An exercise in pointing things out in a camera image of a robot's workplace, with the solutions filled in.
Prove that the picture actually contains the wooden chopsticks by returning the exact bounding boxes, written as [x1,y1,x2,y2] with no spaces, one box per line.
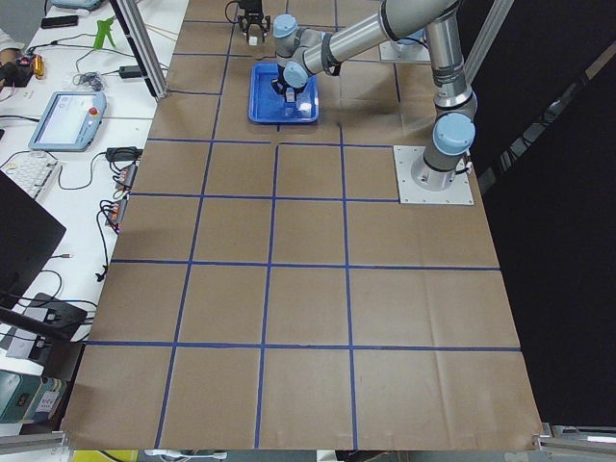
[150,26,179,40]

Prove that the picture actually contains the black smartphone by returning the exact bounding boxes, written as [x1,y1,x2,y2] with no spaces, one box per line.
[40,14,79,30]

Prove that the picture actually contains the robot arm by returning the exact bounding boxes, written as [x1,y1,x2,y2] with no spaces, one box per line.
[271,1,477,192]

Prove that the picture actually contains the teach pendant tablet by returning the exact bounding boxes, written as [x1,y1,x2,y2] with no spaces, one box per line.
[28,91,107,152]

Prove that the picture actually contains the brown paper table cover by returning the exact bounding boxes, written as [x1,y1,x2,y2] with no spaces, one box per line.
[63,1,541,450]

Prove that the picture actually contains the black monitor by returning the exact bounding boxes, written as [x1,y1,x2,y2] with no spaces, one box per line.
[1,173,66,309]

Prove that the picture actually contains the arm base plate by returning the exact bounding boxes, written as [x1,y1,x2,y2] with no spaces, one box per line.
[393,145,475,206]
[379,41,430,64]

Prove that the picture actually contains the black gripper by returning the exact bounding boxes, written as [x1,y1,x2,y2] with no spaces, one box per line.
[270,64,301,96]
[237,0,268,43]

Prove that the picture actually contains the black power adapter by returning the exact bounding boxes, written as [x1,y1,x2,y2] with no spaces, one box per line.
[117,65,142,79]

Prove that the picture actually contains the white keyboard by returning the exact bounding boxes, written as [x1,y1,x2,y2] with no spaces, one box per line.
[1,151,61,202]

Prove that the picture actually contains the green handled reacher grabber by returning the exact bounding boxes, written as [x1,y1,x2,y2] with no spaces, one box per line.
[92,16,116,50]

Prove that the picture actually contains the aluminium frame post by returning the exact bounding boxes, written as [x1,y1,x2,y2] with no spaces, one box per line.
[110,0,168,101]

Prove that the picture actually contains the blue plastic tray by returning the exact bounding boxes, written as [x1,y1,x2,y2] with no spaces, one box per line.
[248,63,320,124]

